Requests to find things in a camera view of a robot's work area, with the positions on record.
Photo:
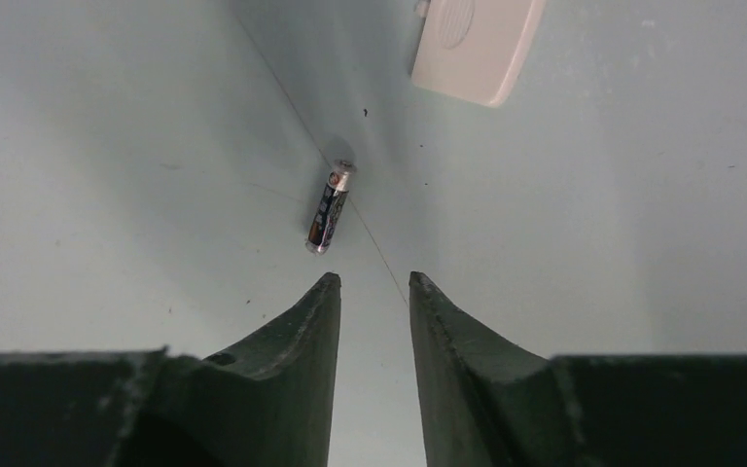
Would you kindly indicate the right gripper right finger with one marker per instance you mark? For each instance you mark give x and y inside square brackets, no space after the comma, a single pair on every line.
[486,401]

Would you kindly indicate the black battery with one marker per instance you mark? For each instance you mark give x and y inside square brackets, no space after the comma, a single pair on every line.
[330,205]

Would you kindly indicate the white battery compartment cover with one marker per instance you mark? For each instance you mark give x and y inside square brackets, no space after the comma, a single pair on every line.
[474,50]

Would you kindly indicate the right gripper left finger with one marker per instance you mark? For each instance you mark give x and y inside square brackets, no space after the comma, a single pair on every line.
[266,400]

